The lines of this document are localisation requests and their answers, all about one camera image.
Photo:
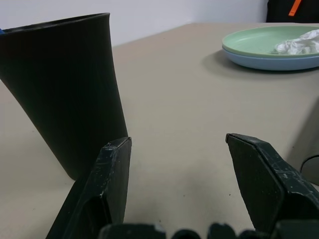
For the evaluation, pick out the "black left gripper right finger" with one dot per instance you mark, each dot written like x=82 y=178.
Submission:
x=266 y=184

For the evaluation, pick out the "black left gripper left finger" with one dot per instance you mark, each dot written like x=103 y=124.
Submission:
x=104 y=186

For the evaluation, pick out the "black plastic cup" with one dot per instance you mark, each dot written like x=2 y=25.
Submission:
x=64 y=87

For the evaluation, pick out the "blue plate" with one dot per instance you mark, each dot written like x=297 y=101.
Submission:
x=261 y=63

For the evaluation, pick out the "white crumpled tissue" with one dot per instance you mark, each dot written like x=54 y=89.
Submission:
x=296 y=46

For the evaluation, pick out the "green plate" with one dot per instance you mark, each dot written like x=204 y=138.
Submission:
x=251 y=41

